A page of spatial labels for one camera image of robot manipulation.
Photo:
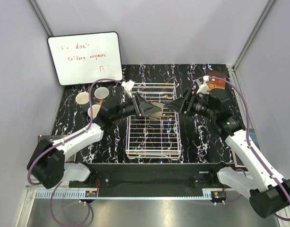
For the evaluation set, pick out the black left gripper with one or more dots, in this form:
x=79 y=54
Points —
x=142 y=108

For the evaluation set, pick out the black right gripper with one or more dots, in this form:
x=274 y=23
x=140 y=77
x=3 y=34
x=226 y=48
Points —
x=190 y=97

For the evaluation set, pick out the pink mug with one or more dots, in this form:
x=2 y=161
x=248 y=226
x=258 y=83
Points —
x=100 y=94

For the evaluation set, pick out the light blue faceted mug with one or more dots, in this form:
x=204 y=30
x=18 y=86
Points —
x=93 y=111

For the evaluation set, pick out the grey blue faceted mug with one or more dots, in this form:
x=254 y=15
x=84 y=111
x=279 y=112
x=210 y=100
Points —
x=82 y=99

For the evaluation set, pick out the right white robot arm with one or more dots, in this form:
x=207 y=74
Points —
x=267 y=190

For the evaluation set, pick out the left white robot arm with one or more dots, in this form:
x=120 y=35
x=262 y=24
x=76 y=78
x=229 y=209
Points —
x=48 y=163

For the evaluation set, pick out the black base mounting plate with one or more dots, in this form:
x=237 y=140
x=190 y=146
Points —
x=182 y=177

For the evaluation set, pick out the white dry-erase board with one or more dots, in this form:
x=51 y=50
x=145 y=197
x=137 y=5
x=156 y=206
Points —
x=85 y=58

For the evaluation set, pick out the dark Tale of Two Cities book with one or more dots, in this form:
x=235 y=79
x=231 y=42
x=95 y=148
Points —
x=52 y=139

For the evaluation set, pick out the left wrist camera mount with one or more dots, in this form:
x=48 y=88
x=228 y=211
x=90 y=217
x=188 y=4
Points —
x=127 y=86

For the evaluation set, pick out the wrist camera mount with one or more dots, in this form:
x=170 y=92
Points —
x=202 y=85
x=127 y=86

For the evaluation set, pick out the white wire dish rack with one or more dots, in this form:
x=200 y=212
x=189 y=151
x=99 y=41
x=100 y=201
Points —
x=154 y=138

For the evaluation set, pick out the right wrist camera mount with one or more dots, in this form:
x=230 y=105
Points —
x=202 y=85

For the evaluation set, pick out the white slotted cable duct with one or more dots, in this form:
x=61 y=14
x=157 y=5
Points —
x=125 y=195

